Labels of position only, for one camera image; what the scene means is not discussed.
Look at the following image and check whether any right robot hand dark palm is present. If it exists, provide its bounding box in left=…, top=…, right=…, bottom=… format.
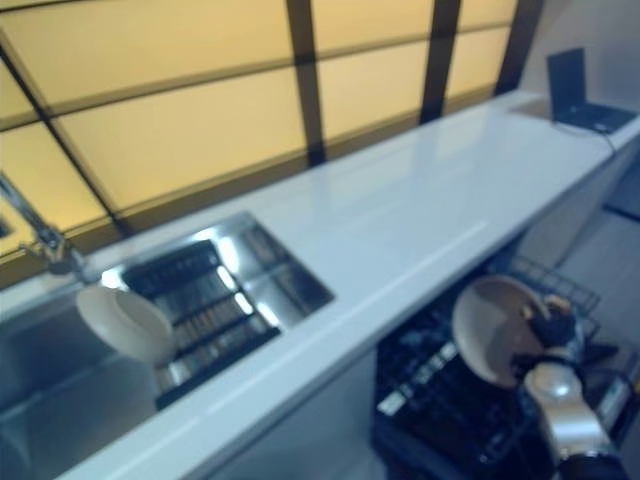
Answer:
left=519, top=293, right=587, bottom=362

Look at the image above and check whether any cream ceramic plate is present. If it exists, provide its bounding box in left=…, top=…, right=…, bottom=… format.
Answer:
left=449, top=273, right=552, bottom=390
left=74, top=283, right=176, bottom=365

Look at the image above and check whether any dark floor mat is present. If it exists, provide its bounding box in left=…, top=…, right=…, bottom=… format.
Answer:
left=606, top=163, right=640, bottom=222

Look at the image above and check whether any black open laptop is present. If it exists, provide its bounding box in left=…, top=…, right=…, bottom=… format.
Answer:
left=544, top=47, right=640, bottom=136

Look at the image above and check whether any stainless steel sink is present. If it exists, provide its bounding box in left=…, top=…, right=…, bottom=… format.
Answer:
left=0, top=211, right=337, bottom=480

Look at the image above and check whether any grey kitchen cabinet front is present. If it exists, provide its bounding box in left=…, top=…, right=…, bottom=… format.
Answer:
left=59, top=344, right=382, bottom=480

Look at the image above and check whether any black sink dish rack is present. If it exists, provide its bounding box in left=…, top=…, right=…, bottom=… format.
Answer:
left=121, top=238, right=282, bottom=410

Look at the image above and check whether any chrome kitchen faucet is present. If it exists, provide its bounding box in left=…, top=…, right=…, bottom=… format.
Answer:
left=0, top=172, right=97, bottom=285

